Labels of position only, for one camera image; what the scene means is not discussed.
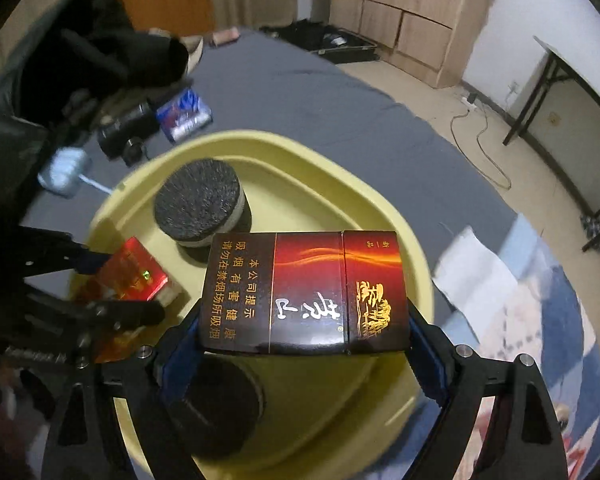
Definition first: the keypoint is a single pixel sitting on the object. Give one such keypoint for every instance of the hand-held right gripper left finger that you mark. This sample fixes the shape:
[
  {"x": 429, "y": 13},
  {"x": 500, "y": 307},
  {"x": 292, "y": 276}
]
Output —
[{"x": 180, "y": 357}]

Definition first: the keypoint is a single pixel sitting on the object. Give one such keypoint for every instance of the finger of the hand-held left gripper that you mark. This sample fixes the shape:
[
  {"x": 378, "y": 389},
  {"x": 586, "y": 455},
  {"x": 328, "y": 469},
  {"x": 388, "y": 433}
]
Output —
[
  {"x": 87, "y": 260},
  {"x": 125, "y": 314}
]

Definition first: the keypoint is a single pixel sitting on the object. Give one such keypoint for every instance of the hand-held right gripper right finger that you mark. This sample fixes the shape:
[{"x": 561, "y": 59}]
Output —
[{"x": 428, "y": 360}]

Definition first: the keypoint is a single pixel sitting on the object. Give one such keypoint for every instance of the black round sponge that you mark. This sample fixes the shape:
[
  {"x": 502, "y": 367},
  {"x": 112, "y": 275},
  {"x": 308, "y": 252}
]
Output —
[
  {"x": 197, "y": 200},
  {"x": 225, "y": 405}
]

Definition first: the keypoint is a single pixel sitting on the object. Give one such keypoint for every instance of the dark red cigarette box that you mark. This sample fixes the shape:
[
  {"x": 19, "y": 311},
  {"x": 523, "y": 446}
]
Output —
[{"x": 305, "y": 290}]

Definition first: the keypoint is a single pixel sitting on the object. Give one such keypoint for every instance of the yellow plastic tray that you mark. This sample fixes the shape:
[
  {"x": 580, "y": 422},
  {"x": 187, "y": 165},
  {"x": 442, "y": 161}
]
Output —
[{"x": 305, "y": 185}]

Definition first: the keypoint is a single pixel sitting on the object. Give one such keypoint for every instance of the light blue case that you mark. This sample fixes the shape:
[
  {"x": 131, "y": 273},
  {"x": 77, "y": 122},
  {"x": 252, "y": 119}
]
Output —
[{"x": 65, "y": 170}]

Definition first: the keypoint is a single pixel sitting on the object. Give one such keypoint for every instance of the white cloth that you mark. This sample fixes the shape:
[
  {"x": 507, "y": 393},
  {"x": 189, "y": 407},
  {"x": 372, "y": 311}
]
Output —
[{"x": 475, "y": 270}]

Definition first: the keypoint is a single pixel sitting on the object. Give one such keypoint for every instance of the blue checkered blanket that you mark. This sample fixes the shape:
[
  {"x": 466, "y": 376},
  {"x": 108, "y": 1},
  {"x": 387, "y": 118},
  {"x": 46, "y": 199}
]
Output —
[{"x": 555, "y": 360}]

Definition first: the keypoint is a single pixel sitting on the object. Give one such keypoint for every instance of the black flashlight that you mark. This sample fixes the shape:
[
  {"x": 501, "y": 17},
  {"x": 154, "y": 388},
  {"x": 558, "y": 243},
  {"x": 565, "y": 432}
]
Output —
[{"x": 125, "y": 127}]

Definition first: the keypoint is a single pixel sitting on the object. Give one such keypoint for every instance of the blue cigarette box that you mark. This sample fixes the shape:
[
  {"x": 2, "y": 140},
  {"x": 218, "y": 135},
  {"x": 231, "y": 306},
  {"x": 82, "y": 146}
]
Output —
[{"x": 185, "y": 112}]

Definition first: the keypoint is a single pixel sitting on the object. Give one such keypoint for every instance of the black jacket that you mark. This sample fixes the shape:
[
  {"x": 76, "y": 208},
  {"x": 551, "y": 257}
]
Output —
[{"x": 80, "y": 60}]

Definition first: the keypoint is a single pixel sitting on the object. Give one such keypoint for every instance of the white power strip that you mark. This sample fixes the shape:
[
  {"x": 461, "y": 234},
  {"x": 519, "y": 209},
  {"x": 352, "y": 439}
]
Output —
[{"x": 472, "y": 101}]

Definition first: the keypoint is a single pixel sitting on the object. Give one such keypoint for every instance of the small brown box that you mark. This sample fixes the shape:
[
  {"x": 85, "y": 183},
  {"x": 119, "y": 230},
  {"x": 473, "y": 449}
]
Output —
[{"x": 226, "y": 36}]

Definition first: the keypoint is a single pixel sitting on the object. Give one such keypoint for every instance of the grey bed sheet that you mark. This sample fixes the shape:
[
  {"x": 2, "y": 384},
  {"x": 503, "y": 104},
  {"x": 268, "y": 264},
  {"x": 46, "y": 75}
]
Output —
[{"x": 305, "y": 95}]

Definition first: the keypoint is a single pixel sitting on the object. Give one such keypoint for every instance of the black folding table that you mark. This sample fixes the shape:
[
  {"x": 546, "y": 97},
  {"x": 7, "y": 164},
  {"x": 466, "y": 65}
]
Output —
[{"x": 580, "y": 90}]

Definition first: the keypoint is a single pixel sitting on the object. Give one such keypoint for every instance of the black bag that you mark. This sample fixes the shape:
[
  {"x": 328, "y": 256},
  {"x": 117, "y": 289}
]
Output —
[{"x": 325, "y": 40}]

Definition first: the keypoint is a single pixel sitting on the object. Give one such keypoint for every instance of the wooden wardrobe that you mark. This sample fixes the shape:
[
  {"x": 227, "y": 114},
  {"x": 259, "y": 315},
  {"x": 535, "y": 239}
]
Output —
[{"x": 410, "y": 5}]

